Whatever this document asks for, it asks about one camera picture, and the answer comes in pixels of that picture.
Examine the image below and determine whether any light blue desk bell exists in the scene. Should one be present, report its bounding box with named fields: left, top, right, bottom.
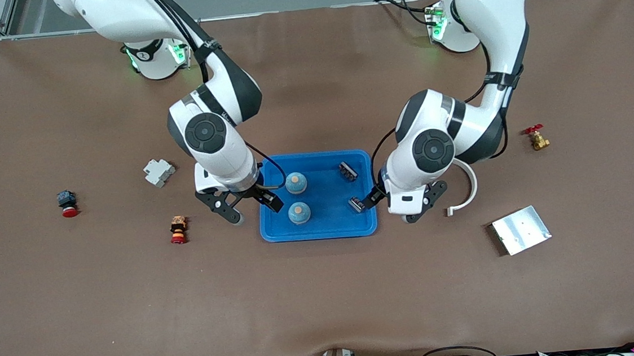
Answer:
left=287, top=201, right=312, bottom=227
left=284, top=171, right=309, bottom=196

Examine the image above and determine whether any blue plastic tray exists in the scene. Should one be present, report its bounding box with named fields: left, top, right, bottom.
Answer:
left=254, top=148, right=379, bottom=245

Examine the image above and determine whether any red emergency stop orange base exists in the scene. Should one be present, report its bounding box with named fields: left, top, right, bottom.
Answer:
left=169, top=214, right=190, bottom=246

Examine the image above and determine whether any white curved plastic arc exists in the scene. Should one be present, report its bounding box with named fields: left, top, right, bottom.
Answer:
left=442, top=156, right=480, bottom=217

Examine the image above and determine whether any white circuit breaker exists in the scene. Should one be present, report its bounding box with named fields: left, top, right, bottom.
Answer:
left=142, top=157, right=177, bottom=190

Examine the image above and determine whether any brown table mat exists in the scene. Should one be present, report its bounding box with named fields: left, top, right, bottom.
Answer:
left=0, top=0, right=634, bottom=356

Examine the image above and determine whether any silver metal plate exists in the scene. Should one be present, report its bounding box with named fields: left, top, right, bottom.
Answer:
left=487, top=203, right=554, bottom=258

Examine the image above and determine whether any red mushroom button blue base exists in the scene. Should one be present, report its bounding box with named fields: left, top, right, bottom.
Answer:
left=57, top=189, right=80, bottom=219

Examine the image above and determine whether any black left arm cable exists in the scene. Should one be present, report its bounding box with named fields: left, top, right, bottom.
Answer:
left=363, top=38, right=527, bottom=194

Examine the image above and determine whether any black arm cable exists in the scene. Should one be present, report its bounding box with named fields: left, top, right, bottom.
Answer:
left=363, top=38, right=527, bottom=194
left=142, top=0, right=288, bottom=200

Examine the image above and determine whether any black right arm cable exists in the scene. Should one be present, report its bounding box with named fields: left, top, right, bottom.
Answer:
left=142, top=0, right=288, bottom=200

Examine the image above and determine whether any brass valve red handle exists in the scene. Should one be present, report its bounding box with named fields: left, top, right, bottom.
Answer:
left=522, top=123, right=551, bottom=153

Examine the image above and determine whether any black base cable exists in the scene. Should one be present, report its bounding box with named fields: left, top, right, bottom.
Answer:
left=374, top=0, right=433, bottom=29

